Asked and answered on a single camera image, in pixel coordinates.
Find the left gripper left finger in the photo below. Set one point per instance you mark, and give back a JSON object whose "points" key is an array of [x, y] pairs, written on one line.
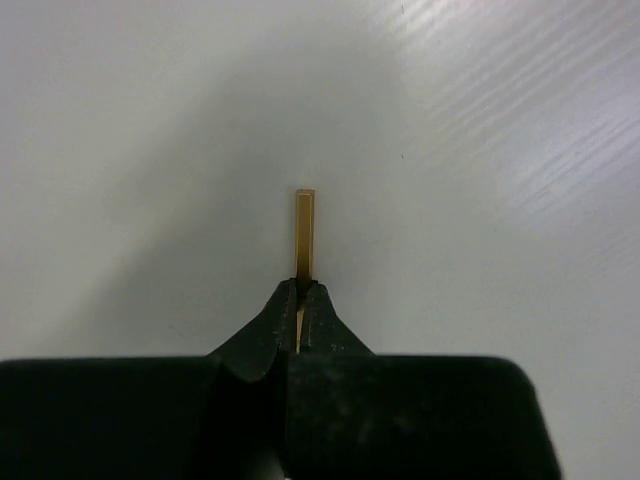
{"points": [[211, 416]]}

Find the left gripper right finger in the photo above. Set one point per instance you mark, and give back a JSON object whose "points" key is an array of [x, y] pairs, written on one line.
{"points": [[352, 414]]}

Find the gold makeup pencil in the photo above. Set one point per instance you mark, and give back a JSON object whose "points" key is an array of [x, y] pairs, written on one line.
{"points": [[304, 253]]}

